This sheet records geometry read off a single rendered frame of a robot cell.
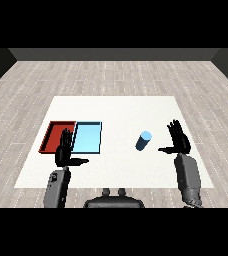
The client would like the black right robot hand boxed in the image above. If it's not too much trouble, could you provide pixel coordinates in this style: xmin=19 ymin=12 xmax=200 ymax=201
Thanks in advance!
xmin=157 ymin=119 xmax=192 ymax=155

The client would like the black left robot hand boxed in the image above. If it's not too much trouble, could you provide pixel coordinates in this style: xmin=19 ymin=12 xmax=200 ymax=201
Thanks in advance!
xmin=54 ymin=128 xmax=90 ymax=169

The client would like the red shallow open box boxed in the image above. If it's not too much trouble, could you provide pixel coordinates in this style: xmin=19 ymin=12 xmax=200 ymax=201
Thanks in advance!
xmin=38 ymin=120 xmax=77 ymax=155

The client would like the light blue shallow open box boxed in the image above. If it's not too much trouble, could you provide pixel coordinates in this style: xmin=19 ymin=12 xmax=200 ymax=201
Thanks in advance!
xmin=70 ymin=121 xmax=103 ymax=155

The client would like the small blue can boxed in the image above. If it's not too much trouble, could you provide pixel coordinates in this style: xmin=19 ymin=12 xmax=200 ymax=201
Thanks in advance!
xmin=134 ymin=130 xmax=153 ymax=152

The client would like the dark grey robot body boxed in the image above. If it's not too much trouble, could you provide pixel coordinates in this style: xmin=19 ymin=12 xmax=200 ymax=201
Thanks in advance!
xmin=83 ymin=187 xmax=146 ymax=209

